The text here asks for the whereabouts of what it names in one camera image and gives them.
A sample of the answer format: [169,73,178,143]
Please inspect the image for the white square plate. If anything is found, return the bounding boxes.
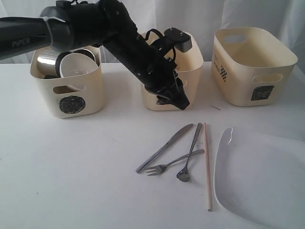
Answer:
[214,127,305,229]

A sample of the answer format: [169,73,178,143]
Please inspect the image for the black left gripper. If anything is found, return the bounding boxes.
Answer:
[141,39,190,110]

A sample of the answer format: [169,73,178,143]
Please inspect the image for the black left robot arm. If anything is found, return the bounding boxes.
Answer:
[0,0,192,110]

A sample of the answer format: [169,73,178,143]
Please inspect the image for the white curtain backdrop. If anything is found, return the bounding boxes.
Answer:
[0,0,305,65]

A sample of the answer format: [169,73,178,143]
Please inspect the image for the stainless steel bowl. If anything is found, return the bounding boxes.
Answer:
[72,48,96,62]

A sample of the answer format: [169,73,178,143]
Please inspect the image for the cream bin with triangle mark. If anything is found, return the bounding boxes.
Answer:
[142,36,204,111]

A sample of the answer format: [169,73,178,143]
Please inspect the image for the stainless steel table knife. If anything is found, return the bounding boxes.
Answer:
[135,124,194,174]

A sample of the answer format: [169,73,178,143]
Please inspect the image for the cream bin with circle mark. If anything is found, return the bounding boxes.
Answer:
[30,46,105,118]

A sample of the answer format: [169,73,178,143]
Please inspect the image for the cream bin with square mark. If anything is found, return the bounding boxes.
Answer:
[211,27,298,106]

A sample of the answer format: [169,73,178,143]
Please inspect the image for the stainless steel fork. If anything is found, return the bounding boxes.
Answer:
[144,149,205,177]

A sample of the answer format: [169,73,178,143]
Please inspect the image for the light wooden chopstick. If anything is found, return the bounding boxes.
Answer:
[203,123,213,212]

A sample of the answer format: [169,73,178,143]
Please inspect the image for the stainless steel spoon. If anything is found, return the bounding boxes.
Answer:
[176,123,203,183]

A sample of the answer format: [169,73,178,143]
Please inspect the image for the white plastic bowl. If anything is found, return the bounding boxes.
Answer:
[60,53,103,92]

